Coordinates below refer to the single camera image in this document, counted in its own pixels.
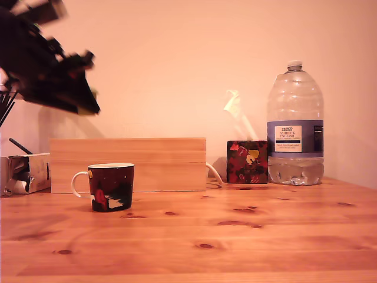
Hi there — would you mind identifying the dark illustrated coffee mug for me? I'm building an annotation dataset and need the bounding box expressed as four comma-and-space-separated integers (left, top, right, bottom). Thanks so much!
71, 162, 136, 213

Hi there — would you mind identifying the thin black rod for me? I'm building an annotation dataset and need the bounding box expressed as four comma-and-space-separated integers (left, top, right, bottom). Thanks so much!
0, 93, 18, 127
0, 90, 11, 116

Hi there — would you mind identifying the black stick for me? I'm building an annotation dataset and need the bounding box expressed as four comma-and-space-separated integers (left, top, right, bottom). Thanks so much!
8, 137, 34, 156

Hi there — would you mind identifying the long light wooden box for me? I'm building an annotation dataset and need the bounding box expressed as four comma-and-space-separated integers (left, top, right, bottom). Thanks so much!
48, 137, 207, 194

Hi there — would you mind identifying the torn white cardboard box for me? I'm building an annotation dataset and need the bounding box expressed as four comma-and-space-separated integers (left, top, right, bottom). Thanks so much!
0, 152, 51, 196

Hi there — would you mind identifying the white tissue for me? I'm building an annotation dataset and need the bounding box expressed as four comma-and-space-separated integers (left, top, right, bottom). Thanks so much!
223, 89, 260, 142

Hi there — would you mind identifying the floral tissue box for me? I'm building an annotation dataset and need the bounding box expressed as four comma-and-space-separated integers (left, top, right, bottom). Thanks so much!
226, 140, 269, 185

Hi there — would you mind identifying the large clear water bottle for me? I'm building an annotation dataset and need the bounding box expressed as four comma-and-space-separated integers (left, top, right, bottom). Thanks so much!
266, 60, 326, 186

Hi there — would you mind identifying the grey camera box with bracket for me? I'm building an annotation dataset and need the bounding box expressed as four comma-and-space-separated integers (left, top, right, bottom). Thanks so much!
10, 0, 69, 27

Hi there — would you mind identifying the white cable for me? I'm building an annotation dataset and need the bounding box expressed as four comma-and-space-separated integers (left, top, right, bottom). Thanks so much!
206, 162, 226, 186

